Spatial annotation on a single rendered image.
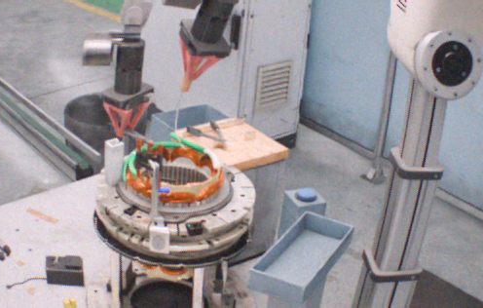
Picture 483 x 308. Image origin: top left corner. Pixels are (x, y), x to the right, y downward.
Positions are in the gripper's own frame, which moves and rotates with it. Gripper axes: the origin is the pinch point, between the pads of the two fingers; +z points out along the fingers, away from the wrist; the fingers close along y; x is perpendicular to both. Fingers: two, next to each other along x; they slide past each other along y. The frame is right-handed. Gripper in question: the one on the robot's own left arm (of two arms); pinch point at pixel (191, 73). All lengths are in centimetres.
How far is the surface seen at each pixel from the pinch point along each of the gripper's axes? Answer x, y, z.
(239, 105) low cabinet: 128, -153, 146
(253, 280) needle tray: 5.0, 33.5, 18.8
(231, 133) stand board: 26.6, -17.0, 32.0
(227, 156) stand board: 20.2, -6.7, 29.1
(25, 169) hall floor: 21, -168, 198
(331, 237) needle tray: 28.1, 24.5, 21.7
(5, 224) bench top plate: -27, -25, 70
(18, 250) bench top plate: -26, -13, 66
